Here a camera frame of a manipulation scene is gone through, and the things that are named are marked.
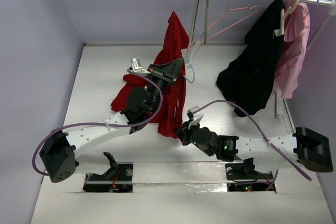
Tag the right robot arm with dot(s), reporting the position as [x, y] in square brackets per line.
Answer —
[304, 148]

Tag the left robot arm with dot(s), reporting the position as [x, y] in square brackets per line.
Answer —
[61, 149]

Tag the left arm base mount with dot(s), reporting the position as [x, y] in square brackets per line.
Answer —
[117, 178]

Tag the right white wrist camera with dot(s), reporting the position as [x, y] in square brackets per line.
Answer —
[195, 116]

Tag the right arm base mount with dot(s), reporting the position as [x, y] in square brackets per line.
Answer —
[242, 177]

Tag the wooden hanger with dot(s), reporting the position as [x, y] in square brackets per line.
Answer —
[284, 13]

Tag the red t shirt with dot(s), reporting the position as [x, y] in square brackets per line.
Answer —
[169, 117]

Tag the grey plastic hanger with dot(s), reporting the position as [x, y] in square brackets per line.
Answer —
[206, 22]

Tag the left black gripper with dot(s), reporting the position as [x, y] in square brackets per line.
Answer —
[167, 73]

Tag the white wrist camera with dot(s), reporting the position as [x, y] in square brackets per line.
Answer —
[137, 65]
[195, 116]

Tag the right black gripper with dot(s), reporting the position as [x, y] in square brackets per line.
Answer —
[182, 135]

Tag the black t shirt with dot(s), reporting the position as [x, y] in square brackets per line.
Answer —
[249, 79]

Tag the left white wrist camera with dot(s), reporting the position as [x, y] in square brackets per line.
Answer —
[137, 65]

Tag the pink shirt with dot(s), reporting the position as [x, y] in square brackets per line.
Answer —
[297, 29]

